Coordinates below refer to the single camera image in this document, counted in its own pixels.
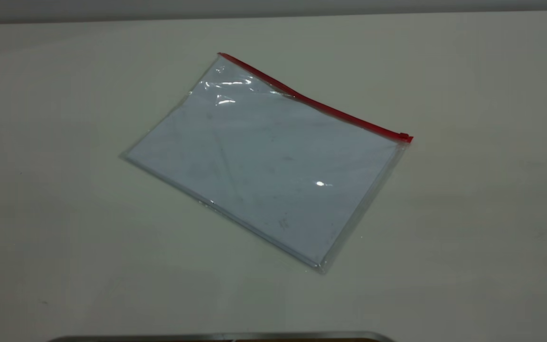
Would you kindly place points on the white paper stack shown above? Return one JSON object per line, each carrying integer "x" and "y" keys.
{"x": 264, "y": 166}

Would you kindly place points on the grey metal frame edge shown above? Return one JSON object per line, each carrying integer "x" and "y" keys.
{"x": 221, "y": 337}

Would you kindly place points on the clear plastic zip bag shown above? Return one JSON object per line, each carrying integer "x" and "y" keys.
{"x": 264, "y": 161}

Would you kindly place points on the red zipper slider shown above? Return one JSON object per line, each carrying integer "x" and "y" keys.
{"x": 403, "y": 137}

